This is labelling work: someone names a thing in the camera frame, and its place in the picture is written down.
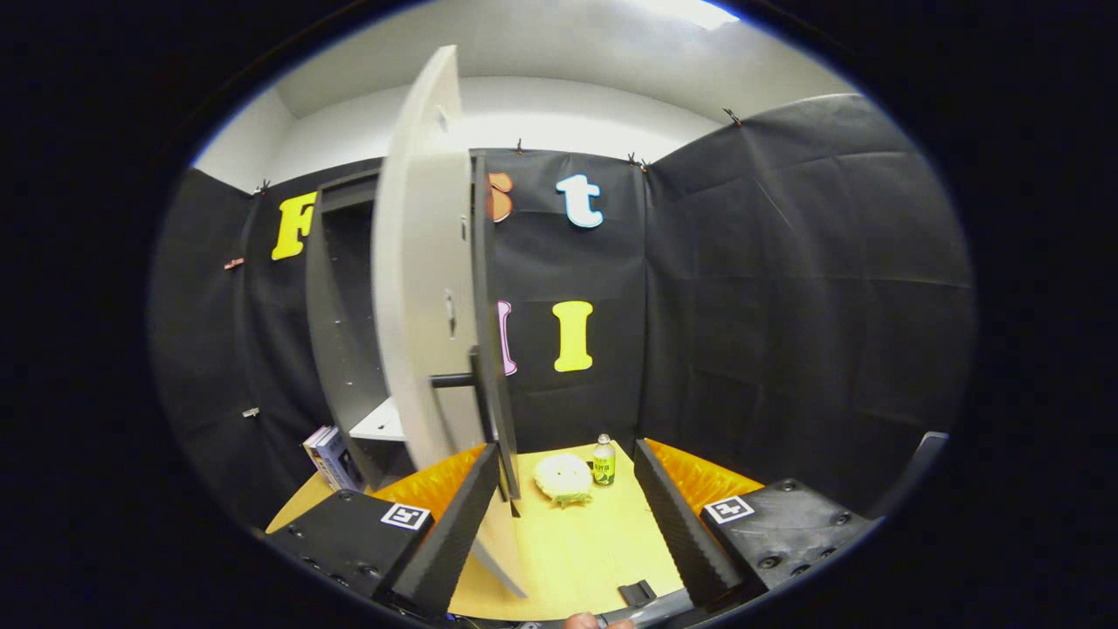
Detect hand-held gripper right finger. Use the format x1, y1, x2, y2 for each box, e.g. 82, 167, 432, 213
633, 437, 879, 612

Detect yellow green cabbage toy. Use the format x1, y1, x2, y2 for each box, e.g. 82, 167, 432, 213
533, 453, 597, 509

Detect dark grey shoe cabinet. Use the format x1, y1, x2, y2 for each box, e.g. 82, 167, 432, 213
304, 170, 416, 490

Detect green label drink bottle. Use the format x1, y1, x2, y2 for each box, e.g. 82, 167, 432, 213
591, 433, 618, 487

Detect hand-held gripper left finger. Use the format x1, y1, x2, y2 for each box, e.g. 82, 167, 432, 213
262, 441, 500, 621

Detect black backdrop cloth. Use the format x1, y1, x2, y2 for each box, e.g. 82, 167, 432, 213
148, 92, 975, 534

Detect grey curved bar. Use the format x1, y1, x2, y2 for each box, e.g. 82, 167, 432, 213
867, 431, 950, 518

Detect white spine book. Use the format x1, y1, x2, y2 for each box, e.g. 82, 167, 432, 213
302, 425, 337, 490

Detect ceiling light panel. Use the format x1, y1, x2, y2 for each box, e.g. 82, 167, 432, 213
629, 0, 742, 32

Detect beige shoe cabinet door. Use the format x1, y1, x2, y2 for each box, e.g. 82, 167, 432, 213
371, 45, 529, 599

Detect blue cover book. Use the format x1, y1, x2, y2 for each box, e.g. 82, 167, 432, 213
313, 428, 366, 493

